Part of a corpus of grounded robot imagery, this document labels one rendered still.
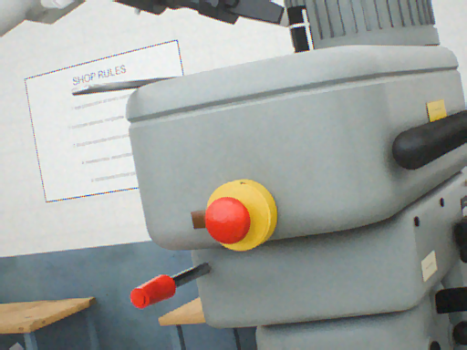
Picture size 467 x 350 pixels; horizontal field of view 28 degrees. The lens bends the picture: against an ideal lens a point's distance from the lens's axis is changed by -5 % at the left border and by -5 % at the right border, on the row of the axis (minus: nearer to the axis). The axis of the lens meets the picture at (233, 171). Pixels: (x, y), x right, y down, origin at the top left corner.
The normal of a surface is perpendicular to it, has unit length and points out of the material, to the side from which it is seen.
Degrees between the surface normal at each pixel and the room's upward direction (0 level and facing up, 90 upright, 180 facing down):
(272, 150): 90
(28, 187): 90
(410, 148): 90
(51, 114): 90
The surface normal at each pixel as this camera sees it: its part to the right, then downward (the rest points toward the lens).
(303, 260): -0.41, 0.12
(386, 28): 0.11, 0.04
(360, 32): -0.18, 0.08
